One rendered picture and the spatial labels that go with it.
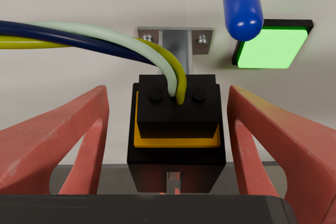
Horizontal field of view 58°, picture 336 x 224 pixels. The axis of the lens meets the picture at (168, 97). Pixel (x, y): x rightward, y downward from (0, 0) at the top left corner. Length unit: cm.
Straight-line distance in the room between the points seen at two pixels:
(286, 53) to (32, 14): 16
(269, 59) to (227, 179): 123
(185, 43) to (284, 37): 6
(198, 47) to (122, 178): 128
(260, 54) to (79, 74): 13
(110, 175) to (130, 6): 131
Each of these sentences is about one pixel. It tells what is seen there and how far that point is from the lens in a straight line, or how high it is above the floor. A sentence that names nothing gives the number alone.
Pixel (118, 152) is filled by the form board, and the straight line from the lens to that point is 40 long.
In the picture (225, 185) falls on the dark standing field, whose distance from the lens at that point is 143.
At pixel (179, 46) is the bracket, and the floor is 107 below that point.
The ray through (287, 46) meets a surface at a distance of 20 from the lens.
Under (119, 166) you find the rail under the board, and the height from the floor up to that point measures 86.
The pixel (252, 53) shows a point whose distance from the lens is 20.
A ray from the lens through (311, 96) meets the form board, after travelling 28.
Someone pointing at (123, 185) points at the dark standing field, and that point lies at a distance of 147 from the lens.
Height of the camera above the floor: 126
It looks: 77 degrees down
